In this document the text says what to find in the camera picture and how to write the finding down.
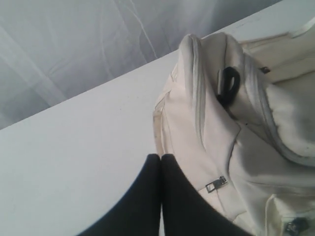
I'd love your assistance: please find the cream fabric duffel bag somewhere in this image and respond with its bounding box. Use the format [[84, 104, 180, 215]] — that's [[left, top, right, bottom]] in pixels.
[[153, 20, 315, 236]]

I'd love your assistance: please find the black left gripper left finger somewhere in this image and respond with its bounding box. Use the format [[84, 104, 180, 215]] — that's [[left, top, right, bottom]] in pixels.
[[79, 154, 162, 236]]

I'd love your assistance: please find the white backdrop curtain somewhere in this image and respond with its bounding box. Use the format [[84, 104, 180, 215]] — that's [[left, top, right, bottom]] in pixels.
[[0, 0, 274, 128]]

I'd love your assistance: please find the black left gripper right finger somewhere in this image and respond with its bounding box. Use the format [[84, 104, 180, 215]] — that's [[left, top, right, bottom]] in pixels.
[[161, 154, 249, 236]]

